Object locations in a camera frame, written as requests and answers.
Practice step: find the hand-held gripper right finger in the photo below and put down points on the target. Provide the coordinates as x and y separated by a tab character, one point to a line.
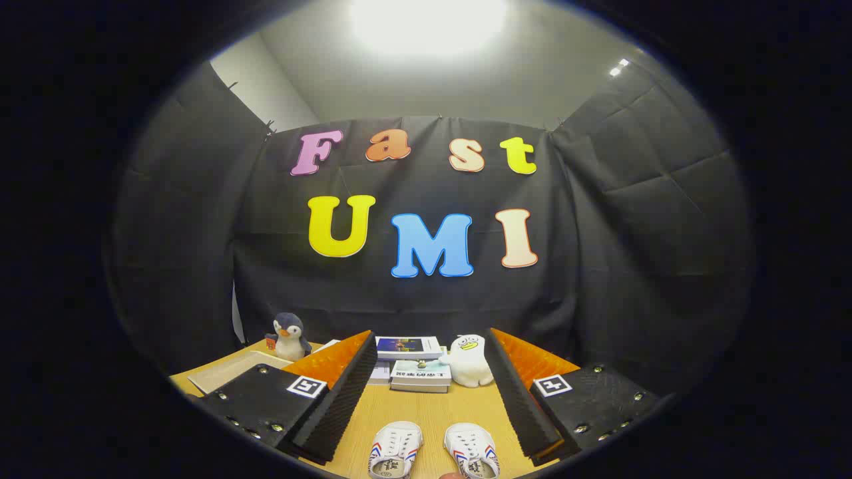
519	399

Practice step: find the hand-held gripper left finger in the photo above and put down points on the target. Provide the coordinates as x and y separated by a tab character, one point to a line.
339	406

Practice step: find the white shoe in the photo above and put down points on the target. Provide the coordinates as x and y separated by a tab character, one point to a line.
396	446
471	449

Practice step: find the beige fabric storage box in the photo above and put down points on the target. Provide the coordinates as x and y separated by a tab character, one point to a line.
233	372

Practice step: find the thin white book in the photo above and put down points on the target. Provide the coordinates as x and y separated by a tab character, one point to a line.
381	372

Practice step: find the white duck plush toy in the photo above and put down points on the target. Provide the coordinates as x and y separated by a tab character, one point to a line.
469	366

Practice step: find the penguin plush toy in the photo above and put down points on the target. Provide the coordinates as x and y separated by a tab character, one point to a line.
289	339

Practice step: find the thick pale blue cover book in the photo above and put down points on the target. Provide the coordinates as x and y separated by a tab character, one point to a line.
421	371

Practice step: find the blue picture cover book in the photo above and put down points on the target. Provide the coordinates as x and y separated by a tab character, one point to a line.
407	346

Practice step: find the small ceiling spotlight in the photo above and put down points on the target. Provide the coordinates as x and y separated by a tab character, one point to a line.
619	67

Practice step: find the bright ceiling light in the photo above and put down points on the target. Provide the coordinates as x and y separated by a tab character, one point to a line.
429	23

